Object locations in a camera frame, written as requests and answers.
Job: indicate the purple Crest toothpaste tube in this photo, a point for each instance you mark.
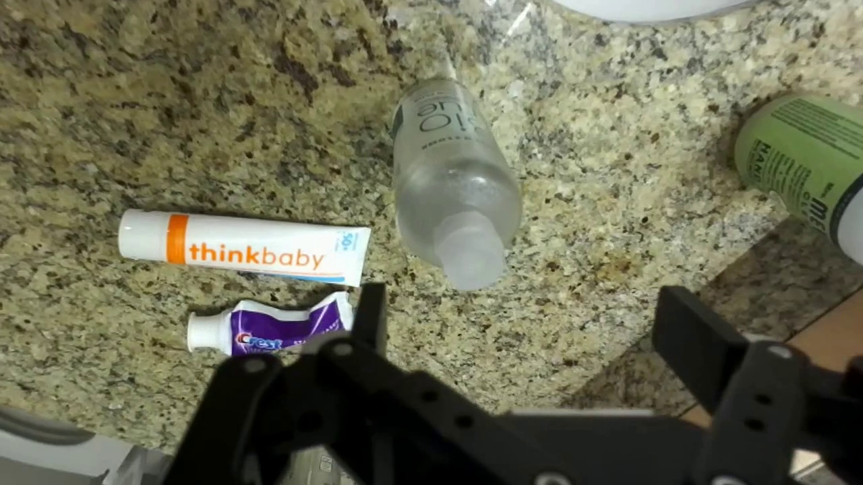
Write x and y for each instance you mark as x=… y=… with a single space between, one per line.
x=270 y=323

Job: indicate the white toilet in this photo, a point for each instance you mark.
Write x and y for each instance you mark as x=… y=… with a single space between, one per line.
x=64 y=453

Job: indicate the clear BioTrue bottle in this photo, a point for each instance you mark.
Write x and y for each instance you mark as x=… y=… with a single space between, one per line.
x=455 y=184

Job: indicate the green label bottle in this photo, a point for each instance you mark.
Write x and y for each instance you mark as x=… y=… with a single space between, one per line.
x=806 y=162

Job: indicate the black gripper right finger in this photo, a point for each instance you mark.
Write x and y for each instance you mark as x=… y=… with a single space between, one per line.
x=773 y=412

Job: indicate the white orange thinkbaby tube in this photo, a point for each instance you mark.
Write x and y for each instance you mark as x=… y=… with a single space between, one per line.
x=245 y=249

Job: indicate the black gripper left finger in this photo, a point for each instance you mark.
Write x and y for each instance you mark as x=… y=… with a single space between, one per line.
x=305 y=422

